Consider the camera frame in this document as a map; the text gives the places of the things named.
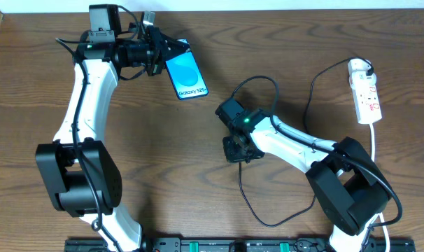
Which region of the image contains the blue Galaxy smartphone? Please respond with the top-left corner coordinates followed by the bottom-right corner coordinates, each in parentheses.
top-left (165, 39), bottom-right (209, 100)

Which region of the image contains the black charger cable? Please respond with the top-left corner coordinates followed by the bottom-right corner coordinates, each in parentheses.
top-left (237, 56), bottom-right (375, 228)

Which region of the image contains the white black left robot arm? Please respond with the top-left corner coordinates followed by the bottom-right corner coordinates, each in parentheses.
top-left (35, 4), bottom-right (190, 251)

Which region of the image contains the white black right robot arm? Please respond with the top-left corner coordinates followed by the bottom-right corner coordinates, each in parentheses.
top-left (215, 98), bottom-right (397, 251)

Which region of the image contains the white charger plug adapter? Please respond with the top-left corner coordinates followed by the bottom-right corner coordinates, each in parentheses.
top-left (348, 58), bottom-right (377, 90)

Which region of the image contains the white power strip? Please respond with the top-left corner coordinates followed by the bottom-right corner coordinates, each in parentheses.
top-left (351, 85), bottom-right (382, 125)

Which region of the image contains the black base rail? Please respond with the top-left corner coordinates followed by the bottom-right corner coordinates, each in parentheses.
top-left (63, 237), bottom-right (417, 252)

